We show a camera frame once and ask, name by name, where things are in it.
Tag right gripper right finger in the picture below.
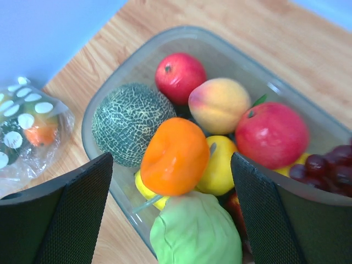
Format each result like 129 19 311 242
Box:
231 152 351 263

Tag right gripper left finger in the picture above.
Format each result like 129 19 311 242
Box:
1 153 113 264

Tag fake purple grapes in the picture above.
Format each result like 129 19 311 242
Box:
288 143 351 197

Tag fake green cabbage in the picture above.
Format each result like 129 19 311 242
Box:
150 191 243 264

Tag fake orange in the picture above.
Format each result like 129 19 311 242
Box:
140 117 210 196

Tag fake dark red apple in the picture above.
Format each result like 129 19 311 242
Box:
224 193 248 241

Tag fake yellow lemon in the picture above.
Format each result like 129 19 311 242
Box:
274 152 310 177

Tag fake yellow pepper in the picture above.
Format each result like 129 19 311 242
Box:
197 135 238 196

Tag fake red pomegranate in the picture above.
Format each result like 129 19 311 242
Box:
235 102 310 169

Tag fake yellow banana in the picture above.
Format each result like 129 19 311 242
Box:
135 170 169 211

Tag left zip bag with food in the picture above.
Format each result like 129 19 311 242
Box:
1 77 75 197

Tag fake green melon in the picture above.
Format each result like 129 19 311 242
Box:
92 82 177 168

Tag fake peach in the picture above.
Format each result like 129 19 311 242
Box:
188 78 251 135

